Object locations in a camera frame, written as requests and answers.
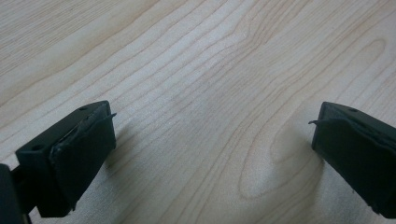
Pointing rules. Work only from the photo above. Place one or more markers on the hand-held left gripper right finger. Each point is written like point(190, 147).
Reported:
point(358, 149)

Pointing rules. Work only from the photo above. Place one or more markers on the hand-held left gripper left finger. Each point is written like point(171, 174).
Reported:
point(71, 155)

